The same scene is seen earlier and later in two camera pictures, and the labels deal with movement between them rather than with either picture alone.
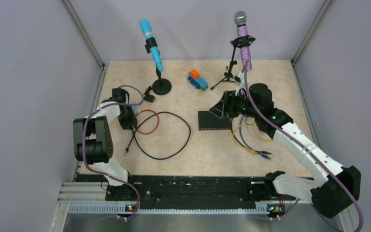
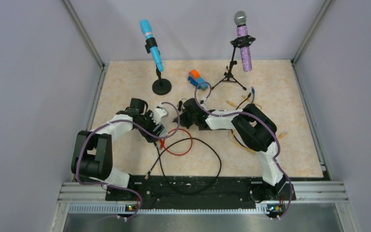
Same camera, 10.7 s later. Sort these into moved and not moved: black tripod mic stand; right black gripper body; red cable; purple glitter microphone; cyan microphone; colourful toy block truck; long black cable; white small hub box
Moved: right black gripper body; red cable; long black cable; white small hub box
Not moved: colourful toy block truck; cyan microphone; purple glitter microphone; black tripod mic stand
